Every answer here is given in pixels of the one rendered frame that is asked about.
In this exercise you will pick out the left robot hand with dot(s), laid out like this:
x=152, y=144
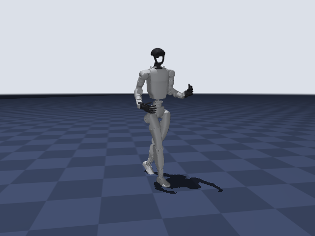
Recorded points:
x=189, y=91

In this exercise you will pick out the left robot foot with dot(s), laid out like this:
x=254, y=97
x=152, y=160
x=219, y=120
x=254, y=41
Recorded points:
x=148, y=169

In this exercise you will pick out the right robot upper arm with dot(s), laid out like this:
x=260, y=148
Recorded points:
x=143, y=75

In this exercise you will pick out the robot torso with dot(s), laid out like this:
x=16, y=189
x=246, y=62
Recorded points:
x=157, y=87

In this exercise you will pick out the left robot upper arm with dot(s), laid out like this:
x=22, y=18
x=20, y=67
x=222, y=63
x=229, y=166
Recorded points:
x=171, y=82

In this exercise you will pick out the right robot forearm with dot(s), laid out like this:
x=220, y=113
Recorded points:
x=138, y=98

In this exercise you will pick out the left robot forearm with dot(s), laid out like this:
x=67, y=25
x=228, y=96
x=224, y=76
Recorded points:
x=179, y=94

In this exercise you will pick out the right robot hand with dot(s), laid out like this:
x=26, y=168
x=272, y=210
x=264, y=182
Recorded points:
x=147, y=108

